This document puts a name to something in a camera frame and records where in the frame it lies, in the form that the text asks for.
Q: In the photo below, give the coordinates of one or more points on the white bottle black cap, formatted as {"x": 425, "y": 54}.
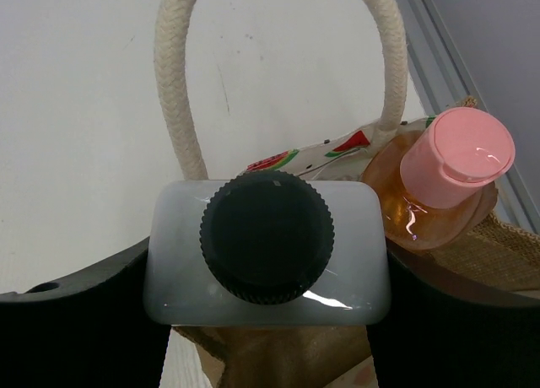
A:
{"x": 267, "y": 249}

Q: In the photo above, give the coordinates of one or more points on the right aluminium side rail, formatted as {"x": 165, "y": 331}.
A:
{"x": 441, "y": 80}

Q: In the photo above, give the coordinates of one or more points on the brown canvas bag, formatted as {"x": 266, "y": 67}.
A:
{"x": 491, "y": 252}

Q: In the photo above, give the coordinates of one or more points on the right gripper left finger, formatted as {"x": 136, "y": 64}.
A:
{"x": 87, "y": 329}

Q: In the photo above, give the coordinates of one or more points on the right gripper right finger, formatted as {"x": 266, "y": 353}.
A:
{"x": 445, "y": 330}

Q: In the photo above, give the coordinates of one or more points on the orange bottle pink cap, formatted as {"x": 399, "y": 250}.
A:
{"x": 435, "y": 184}

